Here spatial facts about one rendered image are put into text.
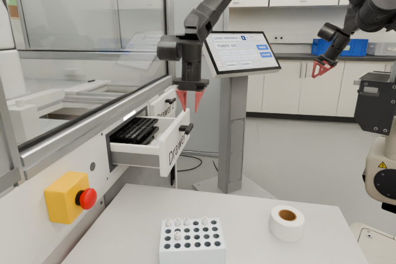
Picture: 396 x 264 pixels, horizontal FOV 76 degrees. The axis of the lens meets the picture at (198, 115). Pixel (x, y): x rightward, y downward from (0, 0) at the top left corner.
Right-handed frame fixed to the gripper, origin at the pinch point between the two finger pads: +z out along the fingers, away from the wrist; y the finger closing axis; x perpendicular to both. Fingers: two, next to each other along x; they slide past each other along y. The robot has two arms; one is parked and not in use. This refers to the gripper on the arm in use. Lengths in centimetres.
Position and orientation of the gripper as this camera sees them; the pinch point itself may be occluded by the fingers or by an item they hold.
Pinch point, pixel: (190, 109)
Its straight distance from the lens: 77.9
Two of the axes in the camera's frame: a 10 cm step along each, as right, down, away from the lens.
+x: -1.8, 3.0, -9.4
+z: -0.3, 9.5, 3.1
